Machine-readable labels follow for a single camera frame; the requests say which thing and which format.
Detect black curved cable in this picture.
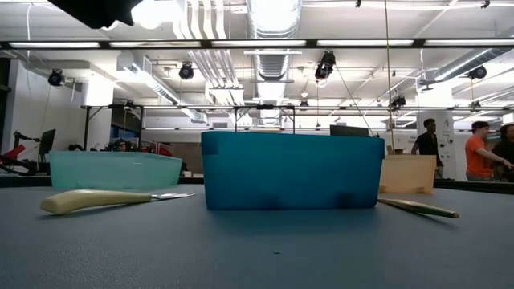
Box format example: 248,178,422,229
0,155,39,177

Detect dark blue plastic bin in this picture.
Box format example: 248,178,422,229
200,131,386,211

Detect orange plastic bin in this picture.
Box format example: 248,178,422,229
378,154,438,195

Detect white pillar with sign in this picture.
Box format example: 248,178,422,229
416,110,457,180

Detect white square pillar box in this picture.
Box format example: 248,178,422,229
81,78,115,108

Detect light green plastic bin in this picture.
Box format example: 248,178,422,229
48,150,183,191

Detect black background table frame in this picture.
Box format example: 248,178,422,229
80,103,298,152

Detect overhead light bar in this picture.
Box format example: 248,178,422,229
0,39,514,51

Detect grey-blue table mat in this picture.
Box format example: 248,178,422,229
0,184,514,289

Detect white ceiling pipe bundle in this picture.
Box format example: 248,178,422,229
172,0,246,106

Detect cream handle knife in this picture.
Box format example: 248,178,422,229
39,189,197,216

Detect black computer monitor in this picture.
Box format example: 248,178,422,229
329,124,370,138
38,128,57,157

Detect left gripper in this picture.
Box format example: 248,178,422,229
47,0,145,31

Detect yellow hanging cable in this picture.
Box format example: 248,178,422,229
383,0,397,156

